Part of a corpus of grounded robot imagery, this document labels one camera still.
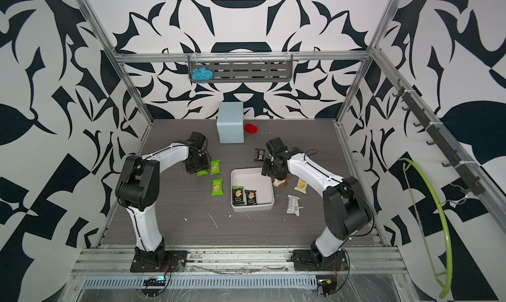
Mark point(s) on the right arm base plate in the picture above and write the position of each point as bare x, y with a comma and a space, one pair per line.
311, 260

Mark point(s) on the white storage box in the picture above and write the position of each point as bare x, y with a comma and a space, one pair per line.
252, 179

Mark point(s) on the black barcode snack packet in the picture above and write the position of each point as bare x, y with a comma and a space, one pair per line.
259, 155

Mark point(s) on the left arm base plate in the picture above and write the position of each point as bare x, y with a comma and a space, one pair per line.
158, 262

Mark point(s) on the blue crumpled cloth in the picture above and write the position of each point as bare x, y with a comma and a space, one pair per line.
202, 75

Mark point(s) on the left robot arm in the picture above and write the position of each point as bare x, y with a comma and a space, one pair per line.
138, 189

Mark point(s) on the grey wall shelf rack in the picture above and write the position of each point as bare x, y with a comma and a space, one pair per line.
244, 67

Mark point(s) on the black hook rail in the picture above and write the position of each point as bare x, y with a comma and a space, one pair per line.
456, 157

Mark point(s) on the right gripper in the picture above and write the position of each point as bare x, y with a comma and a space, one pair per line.
264, 170

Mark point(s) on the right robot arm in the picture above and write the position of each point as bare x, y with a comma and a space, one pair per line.
346, 210

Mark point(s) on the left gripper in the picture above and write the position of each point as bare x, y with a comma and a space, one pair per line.
205, 165

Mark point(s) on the green cookie packet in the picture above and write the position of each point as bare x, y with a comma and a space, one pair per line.
215, 167
301, 186
217, 187
202, 172

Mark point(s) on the light blue drawer box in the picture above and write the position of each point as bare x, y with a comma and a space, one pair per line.
230, 123

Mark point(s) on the brown white plush toy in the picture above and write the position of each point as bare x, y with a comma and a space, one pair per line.
281, 184

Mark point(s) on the black cookie packet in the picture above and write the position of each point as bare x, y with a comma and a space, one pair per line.
238, 196
251, 198

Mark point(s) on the red small object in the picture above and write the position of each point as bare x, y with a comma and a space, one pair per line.
250, 128

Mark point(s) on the clear snack packet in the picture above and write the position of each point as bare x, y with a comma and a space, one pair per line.
293, 205

